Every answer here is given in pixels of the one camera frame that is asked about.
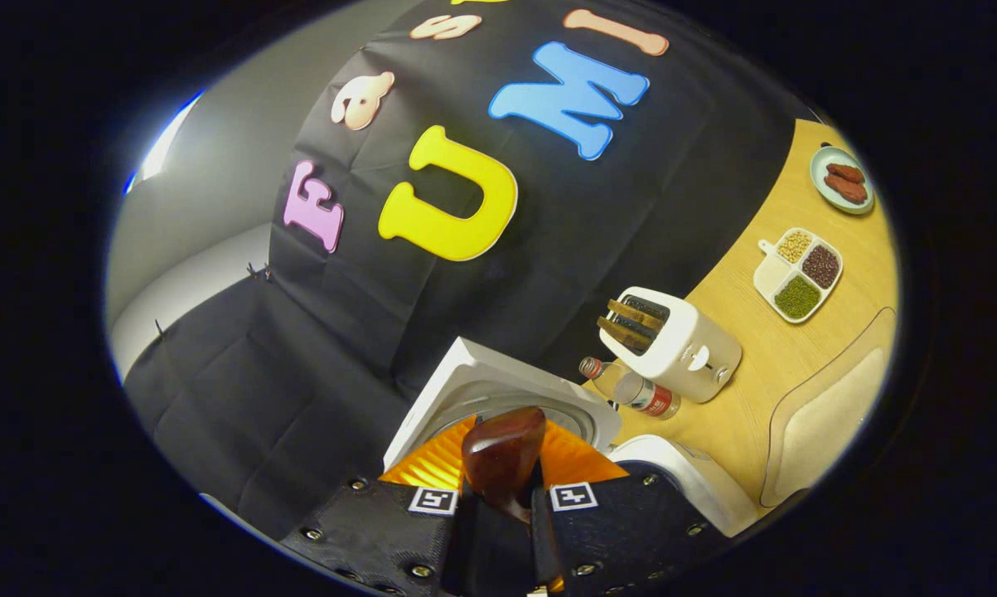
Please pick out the small ceiling light panel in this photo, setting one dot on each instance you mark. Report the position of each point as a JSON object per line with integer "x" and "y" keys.
{"x": 162, "y": 149}

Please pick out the clear plastic water bottle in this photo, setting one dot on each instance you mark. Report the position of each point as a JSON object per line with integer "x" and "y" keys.
{"x": 639, "y": 390}

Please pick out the red meat piece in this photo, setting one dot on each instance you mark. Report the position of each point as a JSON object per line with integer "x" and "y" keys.
{"x": 846, "y": 173}
{"x": 846, "y": 191}

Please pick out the white rice cooker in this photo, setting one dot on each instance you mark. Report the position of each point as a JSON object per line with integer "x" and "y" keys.
{"x": 506, "y": 381}

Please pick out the white toaster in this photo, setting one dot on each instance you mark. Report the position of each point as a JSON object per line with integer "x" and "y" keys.
{"x": 689, "y": 348}

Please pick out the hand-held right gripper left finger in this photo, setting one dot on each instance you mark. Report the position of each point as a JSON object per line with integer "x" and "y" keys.
{"x": 382, "y": 531}

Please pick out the clear rice container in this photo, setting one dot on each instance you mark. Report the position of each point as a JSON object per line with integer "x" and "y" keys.
{"x": 830, "y": 414}

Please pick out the brown wooden spoon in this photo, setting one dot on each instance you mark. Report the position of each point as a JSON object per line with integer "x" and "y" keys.
{"x": 502, "y": 456}

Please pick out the brown toast slice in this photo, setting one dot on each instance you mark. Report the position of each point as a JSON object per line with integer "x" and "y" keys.
{"x": 622, "y": 332}
{"x": 631, "y": 312}

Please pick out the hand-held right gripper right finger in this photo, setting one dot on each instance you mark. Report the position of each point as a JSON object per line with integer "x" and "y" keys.
{"x": 622, "y": 531}

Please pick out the pale green plate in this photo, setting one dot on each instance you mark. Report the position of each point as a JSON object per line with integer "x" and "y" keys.
{"x": 821, "y": 186}

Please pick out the black backdrop cloth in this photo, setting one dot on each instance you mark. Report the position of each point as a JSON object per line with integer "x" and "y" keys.
{"x": 548, "y": 232}

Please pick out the white divided grain dish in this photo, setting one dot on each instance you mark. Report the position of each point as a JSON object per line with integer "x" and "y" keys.
{"x": 796, "y": 274}

